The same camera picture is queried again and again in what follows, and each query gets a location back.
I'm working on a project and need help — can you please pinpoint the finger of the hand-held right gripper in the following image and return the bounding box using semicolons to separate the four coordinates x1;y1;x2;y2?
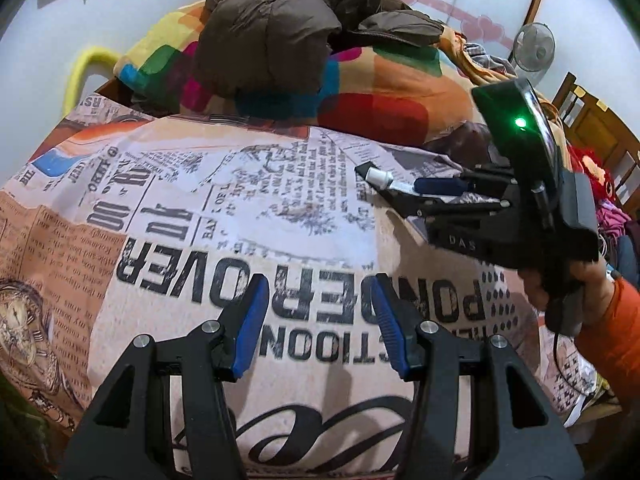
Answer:
414;164;519;197
384;190;509;219

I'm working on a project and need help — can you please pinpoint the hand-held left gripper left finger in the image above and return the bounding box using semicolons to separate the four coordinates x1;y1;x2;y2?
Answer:
60;275;271;480

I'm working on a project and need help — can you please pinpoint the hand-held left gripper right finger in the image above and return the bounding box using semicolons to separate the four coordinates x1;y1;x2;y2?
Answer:
373;272;586;480

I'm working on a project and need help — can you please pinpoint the small white tube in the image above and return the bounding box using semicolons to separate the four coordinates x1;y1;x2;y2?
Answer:
354;162;417;196

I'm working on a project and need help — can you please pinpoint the person's right forearm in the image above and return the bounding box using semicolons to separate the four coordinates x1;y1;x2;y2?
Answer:
574;276;640;397

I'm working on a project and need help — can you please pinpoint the person's right hand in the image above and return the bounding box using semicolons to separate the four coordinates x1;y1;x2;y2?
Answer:
517;259;616;327

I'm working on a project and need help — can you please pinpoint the dark brown cloth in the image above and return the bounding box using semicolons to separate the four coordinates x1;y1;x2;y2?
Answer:
432;119;507;167

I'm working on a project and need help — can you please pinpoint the pink cloth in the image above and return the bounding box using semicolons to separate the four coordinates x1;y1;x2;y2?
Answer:
597;197;634;242

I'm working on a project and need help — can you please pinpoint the red cloth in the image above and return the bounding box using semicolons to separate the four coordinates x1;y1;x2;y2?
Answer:
569;144;619;202

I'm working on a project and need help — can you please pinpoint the colourful patchwork blanket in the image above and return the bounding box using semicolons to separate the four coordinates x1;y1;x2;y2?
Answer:
114;0;571;162

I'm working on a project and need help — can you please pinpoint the dark blue cloth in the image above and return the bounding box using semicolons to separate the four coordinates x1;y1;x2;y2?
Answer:
614;219;640;292

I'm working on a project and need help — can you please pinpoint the newspaper print bedsheet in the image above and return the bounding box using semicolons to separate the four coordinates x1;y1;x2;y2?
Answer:
0;92;601;480

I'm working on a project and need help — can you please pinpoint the wooden chair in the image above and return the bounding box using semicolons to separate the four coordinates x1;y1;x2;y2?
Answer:
552;72;640;177

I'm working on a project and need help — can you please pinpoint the grey crumpled cloth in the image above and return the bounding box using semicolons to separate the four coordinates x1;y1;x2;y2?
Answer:
462;39;519;77

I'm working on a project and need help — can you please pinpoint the white standing fan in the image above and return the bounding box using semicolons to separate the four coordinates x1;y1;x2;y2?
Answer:
513;22;557;87

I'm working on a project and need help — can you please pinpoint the brown padded jacket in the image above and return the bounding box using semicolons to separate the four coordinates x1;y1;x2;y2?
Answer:
192;0;447;99

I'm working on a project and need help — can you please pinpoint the green plastic bag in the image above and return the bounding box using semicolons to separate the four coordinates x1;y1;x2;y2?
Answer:
0;369;62;480

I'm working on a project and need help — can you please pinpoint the yellow curved tube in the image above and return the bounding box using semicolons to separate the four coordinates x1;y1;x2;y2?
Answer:
63;45;119;117

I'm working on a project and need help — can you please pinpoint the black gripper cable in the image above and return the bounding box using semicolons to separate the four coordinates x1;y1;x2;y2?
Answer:
550;327;602;399

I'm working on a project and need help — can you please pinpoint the wooden bed frame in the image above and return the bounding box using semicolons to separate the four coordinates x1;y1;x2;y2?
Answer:
93;75;152;111

